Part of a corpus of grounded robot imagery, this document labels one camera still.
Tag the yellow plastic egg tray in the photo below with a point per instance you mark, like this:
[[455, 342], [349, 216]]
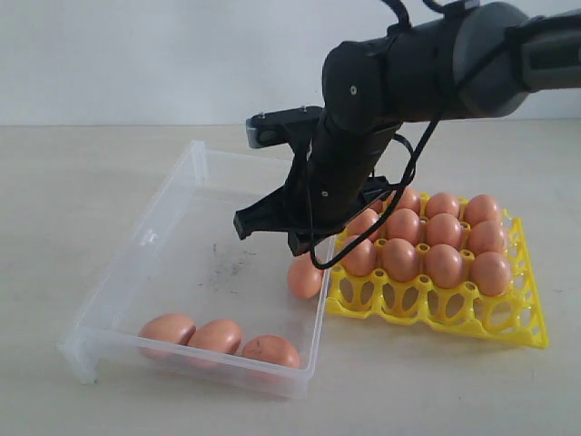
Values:
[[514, 317]]

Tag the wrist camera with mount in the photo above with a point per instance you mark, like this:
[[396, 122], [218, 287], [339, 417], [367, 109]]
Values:
[[294, 127]]

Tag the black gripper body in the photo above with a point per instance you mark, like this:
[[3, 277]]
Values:
[[335, 183]]

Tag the brown egg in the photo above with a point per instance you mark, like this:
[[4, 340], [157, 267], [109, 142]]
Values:
[[304, 279], [175, 327], [272, 349], [442, 203], [361, 260], [404, 224], [410, 199], [491, 273], [222, 336], [444, 265], [400, 260], [487, 236], [377, 206], [362, 222], [444, 228], [482, 208]]

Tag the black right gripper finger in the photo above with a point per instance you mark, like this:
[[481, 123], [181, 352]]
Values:
[[302, 240]]

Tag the clear plastic bin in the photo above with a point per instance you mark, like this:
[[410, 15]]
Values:
[[185, 256]]

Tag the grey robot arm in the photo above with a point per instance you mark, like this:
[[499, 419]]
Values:
[[475, 61]]

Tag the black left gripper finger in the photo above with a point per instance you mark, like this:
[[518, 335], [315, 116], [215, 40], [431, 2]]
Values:
[[266, 215]]

